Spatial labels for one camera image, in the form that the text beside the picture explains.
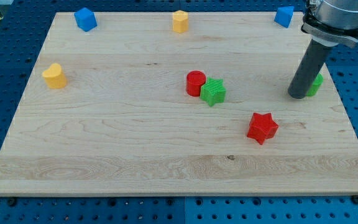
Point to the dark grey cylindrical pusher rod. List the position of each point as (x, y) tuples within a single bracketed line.
[(308, 69)]

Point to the red star block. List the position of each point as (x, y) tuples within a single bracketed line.
[(262, 127)]

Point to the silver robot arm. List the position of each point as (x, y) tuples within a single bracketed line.
[(329, 23)]

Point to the green star block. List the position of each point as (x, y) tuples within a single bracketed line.
[(213, 91)]

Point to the green block behind rod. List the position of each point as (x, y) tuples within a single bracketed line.
[(315, 85)]

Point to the blue triangle block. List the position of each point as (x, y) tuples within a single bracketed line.
[(284, 16)]

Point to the red cylinder block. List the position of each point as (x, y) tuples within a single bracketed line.
[(194, 81)]

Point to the yellow pentagon block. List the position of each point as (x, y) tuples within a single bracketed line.
[(180, 21)]

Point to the light wooden board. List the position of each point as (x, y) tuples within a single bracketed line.
[(124, 125)]

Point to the blue cube block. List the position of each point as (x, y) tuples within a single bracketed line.
[(85, 19)]

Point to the yellow heart block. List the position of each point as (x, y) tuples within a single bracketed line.
[(54, 76)]

